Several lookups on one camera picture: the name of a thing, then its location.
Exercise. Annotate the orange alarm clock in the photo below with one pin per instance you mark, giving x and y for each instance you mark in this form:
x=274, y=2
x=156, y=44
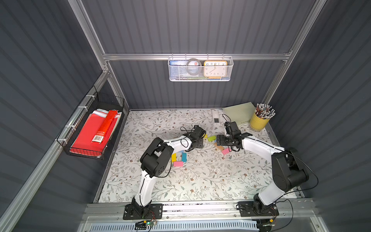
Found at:
x=215, y=69

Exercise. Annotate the pale green book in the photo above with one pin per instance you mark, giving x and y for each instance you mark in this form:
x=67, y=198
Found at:
x=241, y=114

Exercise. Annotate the yellow block front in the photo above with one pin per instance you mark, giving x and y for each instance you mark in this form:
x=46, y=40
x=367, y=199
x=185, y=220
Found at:
x=174, y=159

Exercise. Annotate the white wire wall basket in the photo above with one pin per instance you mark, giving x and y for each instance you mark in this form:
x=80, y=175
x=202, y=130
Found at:
x=177, y=68

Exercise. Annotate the pink block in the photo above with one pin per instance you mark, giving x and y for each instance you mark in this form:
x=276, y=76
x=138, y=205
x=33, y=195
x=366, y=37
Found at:
x=178, y=164
x=226, y=151

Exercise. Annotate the teal block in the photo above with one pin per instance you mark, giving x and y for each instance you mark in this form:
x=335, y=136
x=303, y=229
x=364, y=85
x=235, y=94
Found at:
x=184, y=157

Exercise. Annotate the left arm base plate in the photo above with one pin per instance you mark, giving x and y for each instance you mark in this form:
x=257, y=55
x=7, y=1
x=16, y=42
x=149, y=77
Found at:
x=136, y=212

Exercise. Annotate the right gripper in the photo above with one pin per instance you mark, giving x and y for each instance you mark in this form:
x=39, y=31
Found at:
x=225, y=140

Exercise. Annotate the lime green block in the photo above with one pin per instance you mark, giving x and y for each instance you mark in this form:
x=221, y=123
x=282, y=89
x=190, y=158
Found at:
x=212, y=138

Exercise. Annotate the red folders stack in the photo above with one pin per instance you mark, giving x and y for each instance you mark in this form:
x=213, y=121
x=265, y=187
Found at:
x=95, y=134

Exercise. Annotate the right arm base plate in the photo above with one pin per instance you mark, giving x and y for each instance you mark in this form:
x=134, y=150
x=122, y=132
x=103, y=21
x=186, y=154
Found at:
x=256, y=209

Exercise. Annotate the white remote control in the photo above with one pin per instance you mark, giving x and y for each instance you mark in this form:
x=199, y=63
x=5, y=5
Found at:
x=216, y=116

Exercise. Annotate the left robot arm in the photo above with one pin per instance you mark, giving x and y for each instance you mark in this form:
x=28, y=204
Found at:
x=156, y=158

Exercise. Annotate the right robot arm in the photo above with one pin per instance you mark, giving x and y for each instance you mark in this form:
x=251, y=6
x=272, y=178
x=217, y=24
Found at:
x=287, y=170

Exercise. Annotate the black wire side basket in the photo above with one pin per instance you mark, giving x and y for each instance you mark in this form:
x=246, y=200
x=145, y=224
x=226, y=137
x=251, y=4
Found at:
x=94, y=101

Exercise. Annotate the round magnifier in basket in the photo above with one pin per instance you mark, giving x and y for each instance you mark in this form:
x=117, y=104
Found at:
x=193, y=67

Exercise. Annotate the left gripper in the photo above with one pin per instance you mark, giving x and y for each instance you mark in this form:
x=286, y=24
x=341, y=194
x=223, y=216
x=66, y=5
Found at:
x=198, y=137

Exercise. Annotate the yellow pencil cup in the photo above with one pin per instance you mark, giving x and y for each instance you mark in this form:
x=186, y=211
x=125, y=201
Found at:
x=257, y=123

